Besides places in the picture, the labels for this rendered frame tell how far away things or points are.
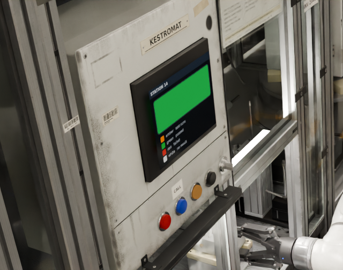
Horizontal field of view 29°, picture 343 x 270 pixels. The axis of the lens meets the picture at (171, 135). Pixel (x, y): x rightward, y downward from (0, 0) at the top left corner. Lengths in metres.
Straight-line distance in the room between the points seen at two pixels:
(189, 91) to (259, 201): 0.93
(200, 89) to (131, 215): 0.29
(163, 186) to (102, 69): 0.31
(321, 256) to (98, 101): 0.88
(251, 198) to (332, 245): 0.47
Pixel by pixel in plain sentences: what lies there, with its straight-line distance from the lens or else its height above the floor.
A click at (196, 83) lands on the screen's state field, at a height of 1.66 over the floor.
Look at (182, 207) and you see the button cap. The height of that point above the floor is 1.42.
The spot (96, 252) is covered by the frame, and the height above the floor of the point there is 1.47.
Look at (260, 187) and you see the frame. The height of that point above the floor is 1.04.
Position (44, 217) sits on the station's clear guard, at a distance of 1.12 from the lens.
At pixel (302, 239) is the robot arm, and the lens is 1.85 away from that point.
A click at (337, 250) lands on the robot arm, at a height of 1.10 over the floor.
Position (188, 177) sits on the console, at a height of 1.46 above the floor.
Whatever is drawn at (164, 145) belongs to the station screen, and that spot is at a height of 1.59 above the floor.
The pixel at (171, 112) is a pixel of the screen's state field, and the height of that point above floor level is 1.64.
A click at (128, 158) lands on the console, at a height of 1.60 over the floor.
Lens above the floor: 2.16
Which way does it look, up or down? 26 degrees down
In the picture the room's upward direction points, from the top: 8 degrees counter-clockwise
